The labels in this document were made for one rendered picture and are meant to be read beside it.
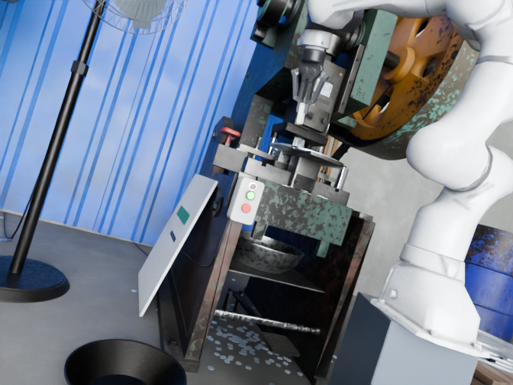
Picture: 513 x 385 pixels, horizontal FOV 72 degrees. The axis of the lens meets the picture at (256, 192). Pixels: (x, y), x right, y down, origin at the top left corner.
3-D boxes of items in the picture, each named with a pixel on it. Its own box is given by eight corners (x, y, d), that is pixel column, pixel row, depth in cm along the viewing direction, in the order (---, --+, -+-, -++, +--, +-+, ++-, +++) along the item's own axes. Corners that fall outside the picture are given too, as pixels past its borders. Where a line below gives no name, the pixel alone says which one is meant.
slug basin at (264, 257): (311, 286, 136) (318, 262, 136) (230, 267, 125) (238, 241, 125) (279, 261, 168) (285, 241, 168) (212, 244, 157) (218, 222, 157)
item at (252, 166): (346, 207, 139) (351, 192, 139) (243, 173, 125) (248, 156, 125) (311, 198, 168) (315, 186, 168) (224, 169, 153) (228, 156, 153)
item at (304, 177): (333, 199, 120) (346, 162, 120) (298, 188, 116) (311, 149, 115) (302, 192, 144) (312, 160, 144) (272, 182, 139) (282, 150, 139)
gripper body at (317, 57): (298, 46, 111) (292, 76, 114) (324, 49, 108) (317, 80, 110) (306, 50, 117) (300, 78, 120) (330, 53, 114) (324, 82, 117)
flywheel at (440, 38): (369, 173, 184) (512, 114, 119) (337, 160, 177) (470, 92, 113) (379, 61, 207) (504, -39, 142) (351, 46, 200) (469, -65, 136)
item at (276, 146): (333, 157, 115) (334, 155, 115) (257, 138, 127) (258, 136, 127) (348, 173, 141) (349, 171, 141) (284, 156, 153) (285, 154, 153)
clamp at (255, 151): (271, 167, 141) (279, 143, 141) (233, 153, 135) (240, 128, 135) (266, 166, 146) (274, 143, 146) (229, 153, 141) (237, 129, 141)
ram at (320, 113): (330, 136, 136) (354, 63, 136) (298, 122, 132) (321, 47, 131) (311, 137, 153) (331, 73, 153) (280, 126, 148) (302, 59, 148)
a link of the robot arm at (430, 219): (501, 273, 72) (537, 159, 72) (436, 253, 66) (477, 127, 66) (454, 258, 82) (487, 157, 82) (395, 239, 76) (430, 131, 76)
